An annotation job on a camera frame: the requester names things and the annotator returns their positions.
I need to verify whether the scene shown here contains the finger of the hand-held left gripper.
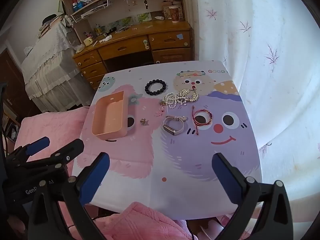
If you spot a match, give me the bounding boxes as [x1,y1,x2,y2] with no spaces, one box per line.
[18,139,85,178]
[5,136,51,167]

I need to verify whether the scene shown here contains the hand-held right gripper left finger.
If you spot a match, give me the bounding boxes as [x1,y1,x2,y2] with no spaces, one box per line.
[27,152,110,240]

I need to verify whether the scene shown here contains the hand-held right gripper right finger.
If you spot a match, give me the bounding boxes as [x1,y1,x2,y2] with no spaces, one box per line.
[212,152,293,240]

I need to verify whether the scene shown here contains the pink plastic storage box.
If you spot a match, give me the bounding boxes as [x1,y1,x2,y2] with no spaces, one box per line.
[91,90,128,141]

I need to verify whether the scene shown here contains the pink band wristwatch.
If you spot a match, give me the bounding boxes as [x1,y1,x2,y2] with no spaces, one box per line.
[163,115,188,136]

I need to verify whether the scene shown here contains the white pearl necklace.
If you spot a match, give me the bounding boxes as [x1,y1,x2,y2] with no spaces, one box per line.
[160,91,193,109]

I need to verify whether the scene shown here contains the black bead bracelet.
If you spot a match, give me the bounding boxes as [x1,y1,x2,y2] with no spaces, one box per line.
[144,79,168,97]

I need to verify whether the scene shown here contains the pink fluffy blanket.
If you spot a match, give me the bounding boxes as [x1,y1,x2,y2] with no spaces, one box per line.
[14,106,240,240]

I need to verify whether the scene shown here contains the cartoon printed tablecloth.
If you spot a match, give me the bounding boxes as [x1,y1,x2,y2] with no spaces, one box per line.
[71,60,263,221]

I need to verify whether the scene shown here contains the dark wooden door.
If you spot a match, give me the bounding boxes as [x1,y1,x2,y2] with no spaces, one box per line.
[0,46,34,141]

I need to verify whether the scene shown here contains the white lace cover cloth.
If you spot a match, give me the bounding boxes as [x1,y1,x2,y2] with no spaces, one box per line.
[21,20,94,113]

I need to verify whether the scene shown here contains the gold leaf brooch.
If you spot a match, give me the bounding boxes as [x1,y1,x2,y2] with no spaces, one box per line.
[178,88,200,103]

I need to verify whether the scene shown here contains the wooden desk with drawers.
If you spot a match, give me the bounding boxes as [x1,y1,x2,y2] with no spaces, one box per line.
[72,21,196,91]

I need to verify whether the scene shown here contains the stack of flat books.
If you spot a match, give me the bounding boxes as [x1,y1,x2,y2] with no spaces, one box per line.
[37,14,66,39]

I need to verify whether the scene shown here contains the white leaf print curtain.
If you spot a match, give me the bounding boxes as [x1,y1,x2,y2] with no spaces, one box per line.
[194,0,320,203]

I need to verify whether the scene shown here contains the green fruit picture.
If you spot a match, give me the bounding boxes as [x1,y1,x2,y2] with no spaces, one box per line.
[119,12,152,28]

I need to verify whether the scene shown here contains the wooden desk hutch shelf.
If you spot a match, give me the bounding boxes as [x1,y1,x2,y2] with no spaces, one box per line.
[55,0,192,43]

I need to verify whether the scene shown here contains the floral patterned box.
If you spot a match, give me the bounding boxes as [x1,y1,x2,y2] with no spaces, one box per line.
[162,1,185,21]

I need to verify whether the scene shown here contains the patterned paper cup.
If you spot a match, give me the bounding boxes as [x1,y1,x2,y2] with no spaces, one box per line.
[168,5,181,24]

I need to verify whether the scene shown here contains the red string bracelet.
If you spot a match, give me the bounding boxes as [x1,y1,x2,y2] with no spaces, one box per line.
[191,105,214,136]

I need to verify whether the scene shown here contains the white wire shelf rack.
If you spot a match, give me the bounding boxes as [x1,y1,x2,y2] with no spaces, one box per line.
[70,0,114,24]

